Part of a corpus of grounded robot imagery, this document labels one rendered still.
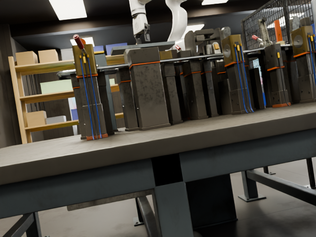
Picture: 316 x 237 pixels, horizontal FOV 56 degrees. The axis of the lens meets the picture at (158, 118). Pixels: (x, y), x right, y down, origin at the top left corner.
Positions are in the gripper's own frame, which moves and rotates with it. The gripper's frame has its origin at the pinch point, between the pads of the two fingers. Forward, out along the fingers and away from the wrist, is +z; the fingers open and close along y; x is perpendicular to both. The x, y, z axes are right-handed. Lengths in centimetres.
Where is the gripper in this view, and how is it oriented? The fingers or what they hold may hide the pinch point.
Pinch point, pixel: (143, 42)
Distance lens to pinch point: 181.3
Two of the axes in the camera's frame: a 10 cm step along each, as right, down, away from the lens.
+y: 5.6, -0.8, -8.2
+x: 8.1, -1.4, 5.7
